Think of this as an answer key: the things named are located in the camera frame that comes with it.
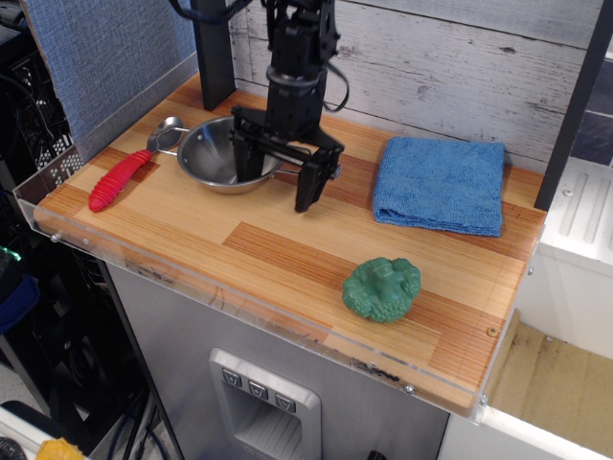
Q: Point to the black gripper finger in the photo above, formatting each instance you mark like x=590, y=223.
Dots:
x=313, y=177
x=248, y=157

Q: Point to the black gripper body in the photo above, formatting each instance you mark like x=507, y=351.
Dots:
x=289, y=127

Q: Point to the stainless steel bowl with handles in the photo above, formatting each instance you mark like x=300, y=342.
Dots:
x=206, y=154

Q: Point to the blue folded cloth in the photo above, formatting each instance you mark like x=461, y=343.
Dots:
x=444, y=185

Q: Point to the green toy broccoli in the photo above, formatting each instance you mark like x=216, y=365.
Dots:
x=382, y=290

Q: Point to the blue fabric panel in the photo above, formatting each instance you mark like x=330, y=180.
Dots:
x=111, y=62

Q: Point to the black plastic crate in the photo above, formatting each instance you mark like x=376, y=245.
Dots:
x=34, y=128

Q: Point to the clear acrylic edge guard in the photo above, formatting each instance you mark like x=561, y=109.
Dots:
x=252, y=256

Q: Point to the silver toy fridge cabinet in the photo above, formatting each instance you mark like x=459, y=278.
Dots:
x=175, y=336

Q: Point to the silver ice dispenser panel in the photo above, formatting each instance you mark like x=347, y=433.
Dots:
x=264, y=414

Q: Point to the white toy sink unit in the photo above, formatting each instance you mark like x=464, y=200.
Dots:
x=552, y=394

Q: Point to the spoon with red handle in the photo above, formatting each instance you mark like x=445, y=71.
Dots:
x=125, y=171

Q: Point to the black vertical post left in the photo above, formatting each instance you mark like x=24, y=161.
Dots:
x=214, y=54

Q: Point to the black vertical post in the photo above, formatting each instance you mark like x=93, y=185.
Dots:
x=214, y=54
x=588, y=75

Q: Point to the black vertical post right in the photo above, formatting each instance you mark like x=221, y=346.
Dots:
x=588, y=75

